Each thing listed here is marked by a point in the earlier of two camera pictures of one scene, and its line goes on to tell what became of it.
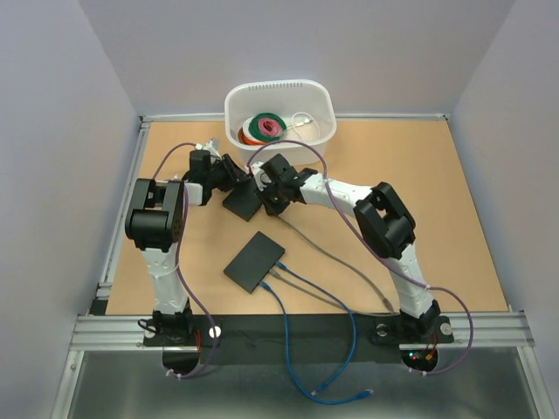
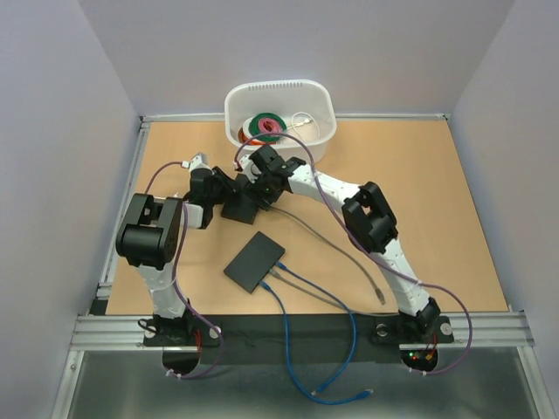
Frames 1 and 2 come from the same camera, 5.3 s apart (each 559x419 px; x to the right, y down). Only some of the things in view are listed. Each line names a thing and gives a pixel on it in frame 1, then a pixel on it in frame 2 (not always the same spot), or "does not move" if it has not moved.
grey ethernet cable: (382, 297) -> (378, 291)
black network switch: (254, 262) does not move
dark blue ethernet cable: (332, 297) does not move
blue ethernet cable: (279, 298) does not move
